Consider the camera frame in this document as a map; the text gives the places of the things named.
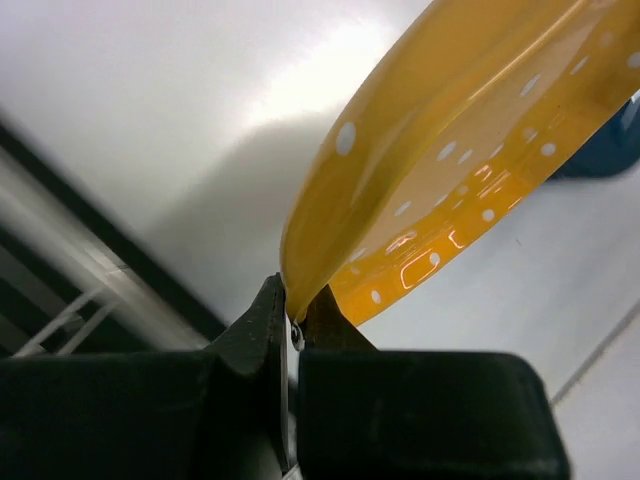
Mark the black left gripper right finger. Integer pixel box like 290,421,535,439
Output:
297,288,570,479

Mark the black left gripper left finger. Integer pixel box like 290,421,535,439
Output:
1,275,289,479

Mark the yellow polka dot plate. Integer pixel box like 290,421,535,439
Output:
280,0,639,325

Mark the dark blue shell dish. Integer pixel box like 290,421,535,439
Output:
549,91,639,181

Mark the black drip tray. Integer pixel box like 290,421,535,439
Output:
1,113,226,341

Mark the silver wire dish rack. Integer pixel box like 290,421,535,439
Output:
1,151,216,358

